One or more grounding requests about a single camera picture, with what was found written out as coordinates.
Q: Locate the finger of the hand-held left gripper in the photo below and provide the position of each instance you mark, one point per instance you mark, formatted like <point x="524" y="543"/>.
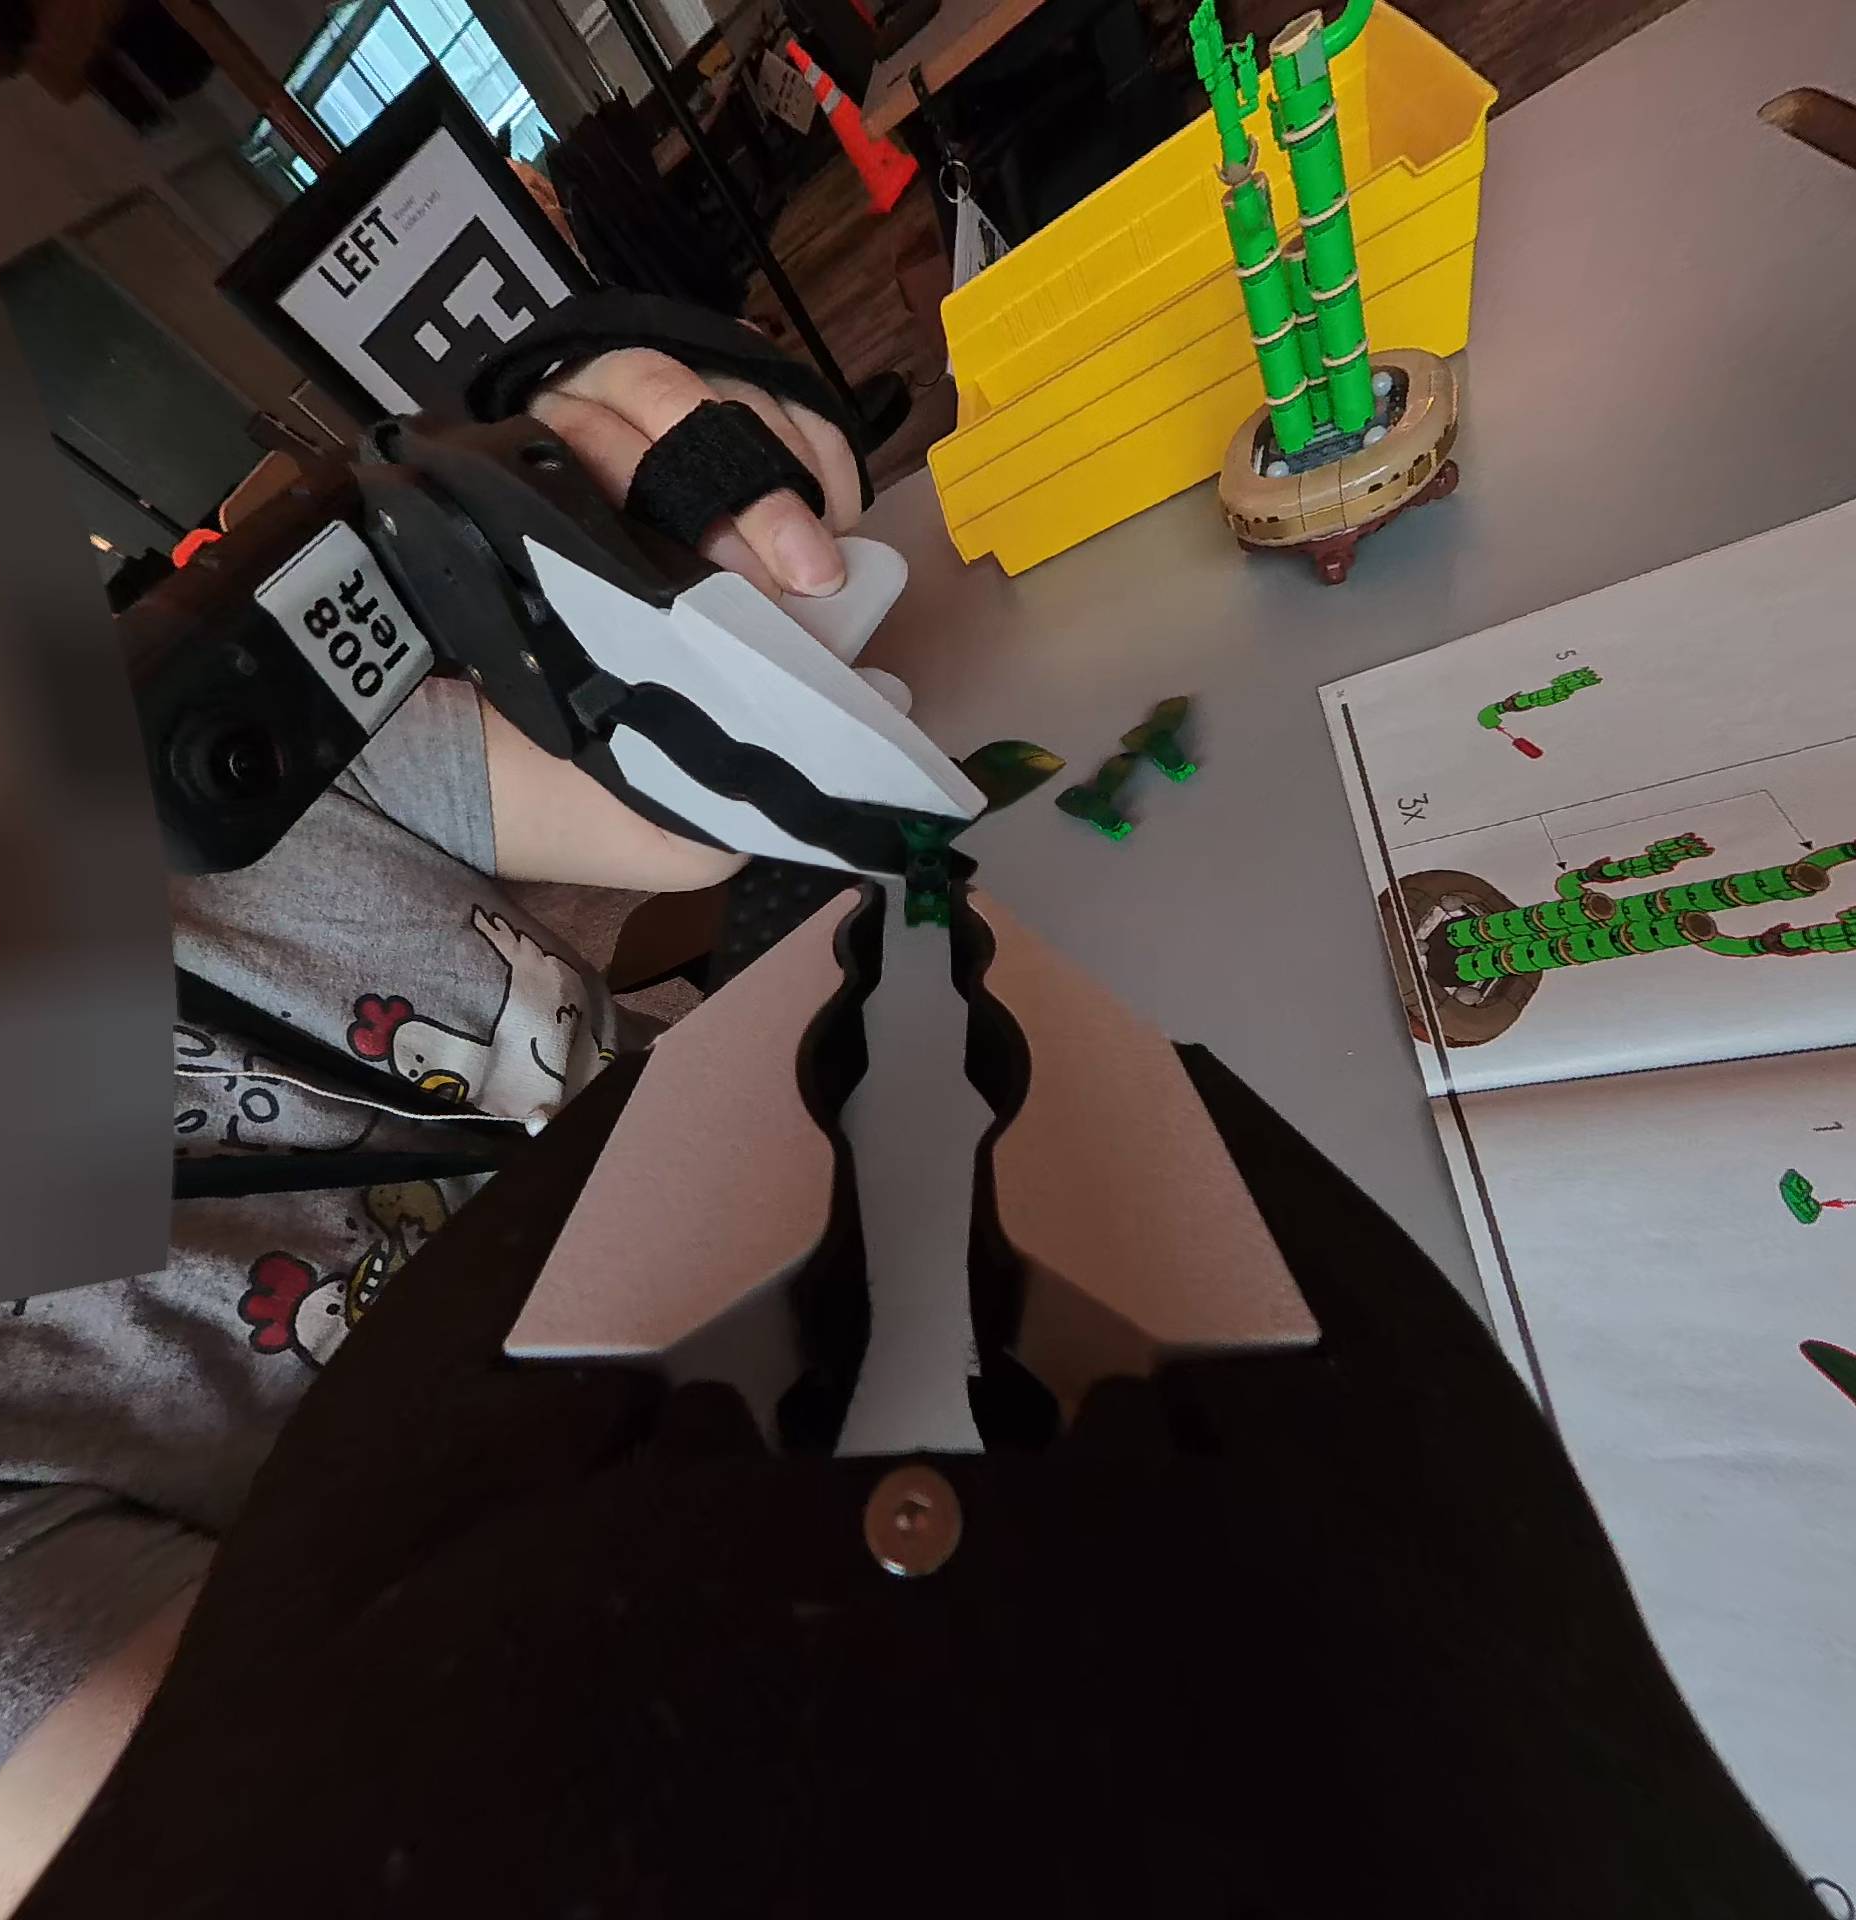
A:
<point x="809" y="690"/>
<point x="673" y="788"/>

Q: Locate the black perforated panel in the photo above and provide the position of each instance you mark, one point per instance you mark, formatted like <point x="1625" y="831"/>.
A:
<point x="771" y="923"/>

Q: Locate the black stand pole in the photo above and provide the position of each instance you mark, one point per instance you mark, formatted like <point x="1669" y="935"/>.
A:
<point x="749" y="195"/>

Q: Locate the person's left forearm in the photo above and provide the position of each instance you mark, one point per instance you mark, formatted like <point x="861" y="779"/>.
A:
<point x="598" y="810"/>

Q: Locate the person's right forearm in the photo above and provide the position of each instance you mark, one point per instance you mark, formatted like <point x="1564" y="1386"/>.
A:
<point x="59" y="1724"/>

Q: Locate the yellow plastic bin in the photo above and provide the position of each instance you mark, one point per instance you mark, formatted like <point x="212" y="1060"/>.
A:
<point x="1079" y="375"/>

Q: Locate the orange traffic cone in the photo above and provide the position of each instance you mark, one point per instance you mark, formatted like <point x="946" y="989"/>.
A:
<point x="869" y="134"/>

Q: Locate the dark green lego leaf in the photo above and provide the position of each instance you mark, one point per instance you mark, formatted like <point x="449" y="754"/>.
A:
<point x="1014" y="768"/>

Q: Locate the green lego leaf piece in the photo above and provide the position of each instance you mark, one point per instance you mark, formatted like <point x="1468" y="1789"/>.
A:
<point x="1101" y="799"/>
<point x="1164" y="740"/>

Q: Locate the wooden chair part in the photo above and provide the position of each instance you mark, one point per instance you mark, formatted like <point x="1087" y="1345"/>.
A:
<point x="1836" y="134"/>

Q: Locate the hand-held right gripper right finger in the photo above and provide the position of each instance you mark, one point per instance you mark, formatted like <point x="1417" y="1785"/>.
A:
<point x="1139" y="1171"/>

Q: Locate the green lego bamboo model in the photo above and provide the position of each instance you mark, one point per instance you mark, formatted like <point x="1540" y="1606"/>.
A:
<point x="1326" y="300"/>

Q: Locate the small green lego stem piece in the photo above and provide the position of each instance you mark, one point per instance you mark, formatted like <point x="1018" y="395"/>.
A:
<point x="929" y="885"/>

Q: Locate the hanging paper tag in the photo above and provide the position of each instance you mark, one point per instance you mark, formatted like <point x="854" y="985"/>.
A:
<point x="982" y="225"/>

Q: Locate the lego instruction booklet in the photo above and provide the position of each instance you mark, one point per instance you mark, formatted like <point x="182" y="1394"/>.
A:
<point x="1663" y="1200"/>

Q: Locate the window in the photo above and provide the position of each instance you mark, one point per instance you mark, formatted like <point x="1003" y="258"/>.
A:
<point x="402" y="68"/>

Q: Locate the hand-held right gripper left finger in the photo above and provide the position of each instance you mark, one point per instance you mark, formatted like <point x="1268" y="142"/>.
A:
<point x="673" y="1171"/>

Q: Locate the person's left hand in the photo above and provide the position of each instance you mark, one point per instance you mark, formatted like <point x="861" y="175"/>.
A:
<point x="642" y="385"/>

